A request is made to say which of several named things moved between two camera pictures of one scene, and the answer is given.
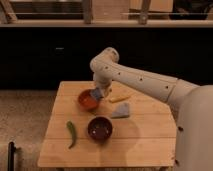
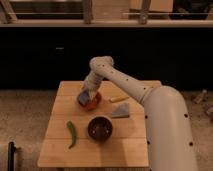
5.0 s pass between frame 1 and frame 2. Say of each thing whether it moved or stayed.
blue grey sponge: moved
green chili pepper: stayed
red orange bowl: stayed
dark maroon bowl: stayed
